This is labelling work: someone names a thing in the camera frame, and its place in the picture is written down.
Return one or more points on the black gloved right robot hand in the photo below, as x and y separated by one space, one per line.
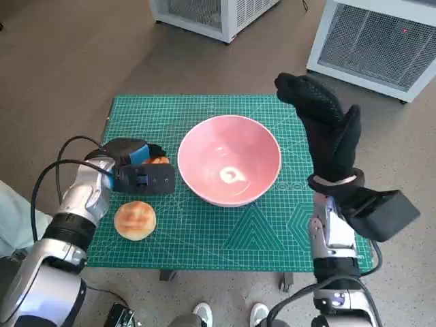
327 136

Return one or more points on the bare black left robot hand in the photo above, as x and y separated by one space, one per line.
129 148

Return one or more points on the orange toy bread roll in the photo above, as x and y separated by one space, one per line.
160 160

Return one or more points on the round pale toy bread bun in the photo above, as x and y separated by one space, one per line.
136 219

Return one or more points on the pink bowl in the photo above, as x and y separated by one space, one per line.
235 146

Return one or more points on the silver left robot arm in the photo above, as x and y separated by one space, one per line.
85 194

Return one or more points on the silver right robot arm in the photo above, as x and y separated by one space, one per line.
337 235

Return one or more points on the white mesh cabinet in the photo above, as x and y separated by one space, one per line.
231 17
374 44

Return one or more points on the green cutting mat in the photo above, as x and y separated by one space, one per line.
204 238

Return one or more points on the table caster leg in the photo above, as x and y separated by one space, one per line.
287 281
168 274

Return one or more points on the person's leg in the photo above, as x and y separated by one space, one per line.
17 218

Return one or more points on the black box on floor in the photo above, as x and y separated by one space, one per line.
119 315

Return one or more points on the white shoe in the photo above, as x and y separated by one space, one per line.
260 313
203 313

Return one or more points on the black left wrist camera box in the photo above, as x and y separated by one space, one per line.
156 178

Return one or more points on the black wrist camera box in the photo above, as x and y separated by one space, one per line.
156 178
385 214

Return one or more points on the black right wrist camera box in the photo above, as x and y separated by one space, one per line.
385 214

